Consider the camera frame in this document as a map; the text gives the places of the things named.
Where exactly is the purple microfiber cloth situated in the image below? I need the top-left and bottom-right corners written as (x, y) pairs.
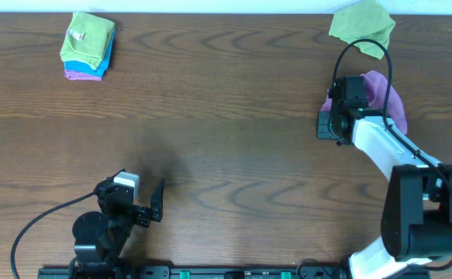
top-left (320, 71), bottom-right (408, 143)

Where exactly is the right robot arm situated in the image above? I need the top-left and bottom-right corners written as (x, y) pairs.
top-left (316, 108), bottom-right (452, 278)

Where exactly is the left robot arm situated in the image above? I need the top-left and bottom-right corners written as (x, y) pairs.
top-left (68, 175), bottom-right (165, 278)

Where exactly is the crumpled green cloth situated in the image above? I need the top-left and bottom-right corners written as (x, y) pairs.
top-left (329, 0), bottom-right (395, 49)

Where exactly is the folded purple cloth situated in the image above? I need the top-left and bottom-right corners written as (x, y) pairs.
top-left (64, 69), bottom-right (103, 81)

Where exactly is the folded blue cloth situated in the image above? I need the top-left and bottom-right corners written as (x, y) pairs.
top-left (64, 32), bottom-right (116, 78)

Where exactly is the folded green cloth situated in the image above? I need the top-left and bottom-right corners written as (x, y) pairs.
top-left (60, 12), bottom-right (116, 70)

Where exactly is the left black cable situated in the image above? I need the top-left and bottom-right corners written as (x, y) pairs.
top-left (9, 191), bottom-right (99, 279)

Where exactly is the black cable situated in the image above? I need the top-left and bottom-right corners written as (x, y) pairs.
top-left (9, 191), bottom-right (99, 279)
top-left (331, 38), bottom-right (452, 272)

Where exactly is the right black cable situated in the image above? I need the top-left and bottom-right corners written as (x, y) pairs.
top-left (331, 38), bottom-right (452, 272)

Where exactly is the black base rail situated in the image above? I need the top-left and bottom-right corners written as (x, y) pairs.
top-left (36, 264), bottom-right (431, 279)

